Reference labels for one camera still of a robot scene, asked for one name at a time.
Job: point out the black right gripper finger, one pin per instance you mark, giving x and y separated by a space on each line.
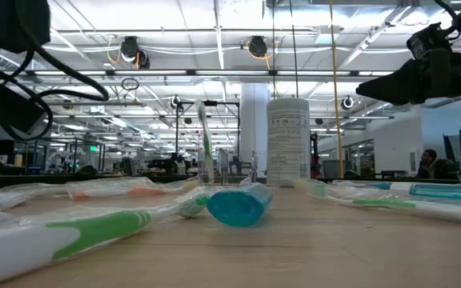
394 87

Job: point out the green white toothbrush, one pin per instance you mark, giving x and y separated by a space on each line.
205 140
94 232
386 204

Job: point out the orange white toothbrush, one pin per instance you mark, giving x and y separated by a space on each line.
146 191

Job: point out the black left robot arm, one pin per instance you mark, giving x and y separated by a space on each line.
10 24

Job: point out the person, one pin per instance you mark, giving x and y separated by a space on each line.
428 162

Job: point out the white disinfectant wipes canister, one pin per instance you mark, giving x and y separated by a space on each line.
288 140

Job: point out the white building column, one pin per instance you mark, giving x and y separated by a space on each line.
254 128

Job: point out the clear acrylic organizer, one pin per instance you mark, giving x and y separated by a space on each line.
223 168

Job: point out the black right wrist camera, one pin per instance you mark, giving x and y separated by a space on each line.
428 40

